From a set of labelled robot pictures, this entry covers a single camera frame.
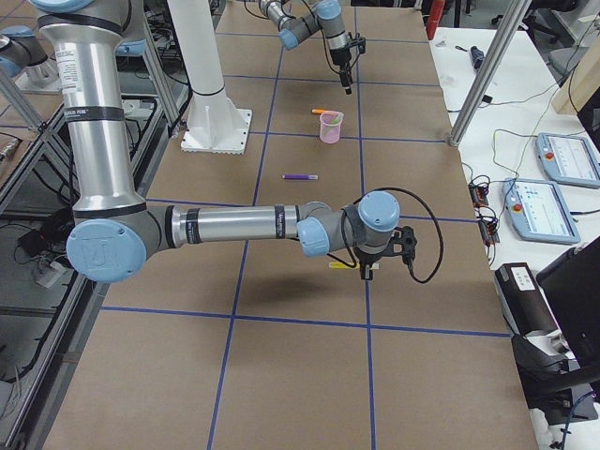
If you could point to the purple highlighter pen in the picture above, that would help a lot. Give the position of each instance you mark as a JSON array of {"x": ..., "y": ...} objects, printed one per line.
[{"x": 300, "y": 176}]

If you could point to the pink mesh pen holder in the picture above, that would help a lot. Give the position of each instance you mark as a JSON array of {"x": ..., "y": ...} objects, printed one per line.
[{"x": 329, "y": 134}]

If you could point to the aluminium frame post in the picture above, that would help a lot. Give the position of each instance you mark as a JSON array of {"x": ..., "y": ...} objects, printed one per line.
[{"x": 508, "y": 26}]

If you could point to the yellow highlighter pen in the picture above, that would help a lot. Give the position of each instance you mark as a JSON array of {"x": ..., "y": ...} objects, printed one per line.
[{"x": 341, "y": 266}]

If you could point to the teach pendant tablet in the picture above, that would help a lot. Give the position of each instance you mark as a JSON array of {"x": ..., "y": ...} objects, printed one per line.
[
  {"x": 538, "y": 212},
  {"x": 568, "y": 160}
]

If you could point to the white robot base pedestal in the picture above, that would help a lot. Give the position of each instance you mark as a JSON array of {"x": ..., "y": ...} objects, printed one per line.
[{"x": 213, "y": 123}]

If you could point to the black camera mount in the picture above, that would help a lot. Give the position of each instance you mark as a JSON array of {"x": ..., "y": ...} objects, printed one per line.
[
  {"x": 402, "y": 243},
  {"x": 357, "y": 42}
]

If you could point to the far teach pendant tablet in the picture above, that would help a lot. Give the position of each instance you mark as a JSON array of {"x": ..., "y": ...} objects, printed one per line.
[{"x": 568, "y": 160}]

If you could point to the near teach pendant tablet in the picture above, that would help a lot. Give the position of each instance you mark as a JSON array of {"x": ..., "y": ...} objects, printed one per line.
[{"x": 538, "y": 212}]

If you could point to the black box with label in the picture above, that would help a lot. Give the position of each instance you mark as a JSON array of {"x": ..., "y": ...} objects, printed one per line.
[{"x": 523, "y": 304}]

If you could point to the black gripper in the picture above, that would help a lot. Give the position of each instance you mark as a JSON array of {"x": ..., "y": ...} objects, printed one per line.
[
  {"x": 367, "y": 255},
  {"x": 338, "y": 58}
]

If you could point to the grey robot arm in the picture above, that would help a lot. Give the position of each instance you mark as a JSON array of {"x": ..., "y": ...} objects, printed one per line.
[
  {"x": 115, "y": 232},
  {"x": 324, "y": 17}
]

